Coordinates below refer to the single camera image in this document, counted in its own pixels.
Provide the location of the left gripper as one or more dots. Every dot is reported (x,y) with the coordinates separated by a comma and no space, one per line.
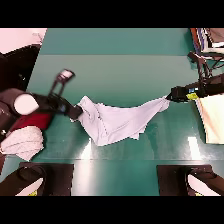
(74,112)

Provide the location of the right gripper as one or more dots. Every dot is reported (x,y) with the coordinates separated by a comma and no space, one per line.
(178,93)

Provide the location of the pale lilac shirt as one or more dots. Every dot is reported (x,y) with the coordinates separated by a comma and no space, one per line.
(116,121)

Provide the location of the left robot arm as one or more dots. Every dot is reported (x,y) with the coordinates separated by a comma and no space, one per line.
(45,101)

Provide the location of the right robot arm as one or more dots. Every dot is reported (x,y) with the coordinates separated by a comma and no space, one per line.
(213,83)

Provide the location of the red garment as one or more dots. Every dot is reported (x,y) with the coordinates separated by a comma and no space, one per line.
(35,120)

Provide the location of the cream garment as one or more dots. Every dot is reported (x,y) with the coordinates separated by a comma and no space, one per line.
(213,118)

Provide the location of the white textured garment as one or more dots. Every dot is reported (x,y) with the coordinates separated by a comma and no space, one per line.
(25,141)

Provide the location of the heap of clothes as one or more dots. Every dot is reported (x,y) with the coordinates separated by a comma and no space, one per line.
(210,38)

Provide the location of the black garment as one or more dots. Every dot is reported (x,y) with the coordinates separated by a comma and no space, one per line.
(18,68)

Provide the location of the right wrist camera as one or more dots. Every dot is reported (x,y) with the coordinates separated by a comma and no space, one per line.
(201,65)

